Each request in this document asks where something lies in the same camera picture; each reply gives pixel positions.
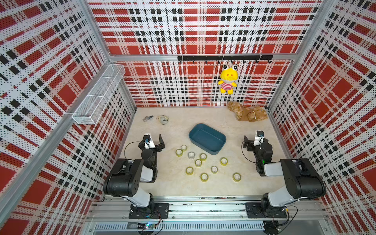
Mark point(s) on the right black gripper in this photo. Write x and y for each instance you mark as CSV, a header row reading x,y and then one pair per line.
x,y
255,146

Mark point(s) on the yellow tape roll bottom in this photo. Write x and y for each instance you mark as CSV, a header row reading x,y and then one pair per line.
x,y
204,177

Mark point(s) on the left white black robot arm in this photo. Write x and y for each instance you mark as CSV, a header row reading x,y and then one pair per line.
x,y
126,175

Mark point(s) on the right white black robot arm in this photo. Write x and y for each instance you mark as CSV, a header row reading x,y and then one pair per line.
x,y
301,179

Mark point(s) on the teal plastic storage box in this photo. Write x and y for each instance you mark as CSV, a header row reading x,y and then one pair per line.
x,y
207,138

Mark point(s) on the brown plush bear toy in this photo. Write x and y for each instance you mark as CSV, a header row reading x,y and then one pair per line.
x,y
249,114

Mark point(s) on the small green circuit board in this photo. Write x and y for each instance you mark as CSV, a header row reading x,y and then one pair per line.
x,y
146,226

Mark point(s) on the yellow frog plush toy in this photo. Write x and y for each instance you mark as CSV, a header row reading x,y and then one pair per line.
x,y
228,78

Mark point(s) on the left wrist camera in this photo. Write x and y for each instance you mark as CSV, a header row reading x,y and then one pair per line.
x,y
148,142

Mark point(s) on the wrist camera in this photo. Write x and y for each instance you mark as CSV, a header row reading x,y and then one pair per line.
x,y
258,138
148,142

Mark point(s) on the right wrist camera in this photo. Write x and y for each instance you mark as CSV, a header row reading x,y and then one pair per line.
x,y
258,138

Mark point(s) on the small metal blue keychain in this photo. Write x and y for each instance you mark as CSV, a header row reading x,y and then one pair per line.
x,y
148,118

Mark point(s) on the white wire mesh basket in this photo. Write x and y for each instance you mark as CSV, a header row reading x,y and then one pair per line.
x,y
91,109

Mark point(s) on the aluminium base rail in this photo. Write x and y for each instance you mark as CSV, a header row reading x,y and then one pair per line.
x,y
207,214

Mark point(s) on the black hook rail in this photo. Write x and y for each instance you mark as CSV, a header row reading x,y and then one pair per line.
x,y
226,58

